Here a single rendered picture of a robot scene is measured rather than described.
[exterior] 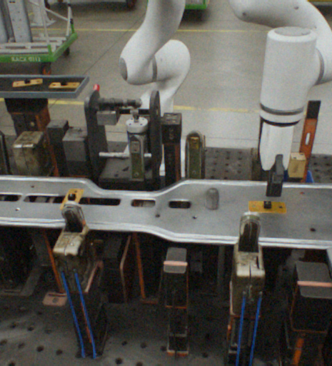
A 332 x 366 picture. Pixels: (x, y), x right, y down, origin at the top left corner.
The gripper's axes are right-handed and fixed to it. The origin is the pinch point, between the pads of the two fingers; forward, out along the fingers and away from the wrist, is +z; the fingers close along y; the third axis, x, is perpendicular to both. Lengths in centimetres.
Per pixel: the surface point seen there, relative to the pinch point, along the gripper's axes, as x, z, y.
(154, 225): -25.2, 7.6, 8.2
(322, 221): 11.4, 7.6, 4.3
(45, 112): -65, 2, -34
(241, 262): -7.1, 3.0, 22.1
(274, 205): 1.6, 7.4, -0.3
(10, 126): -196, 111, -228
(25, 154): -62, 3, -11
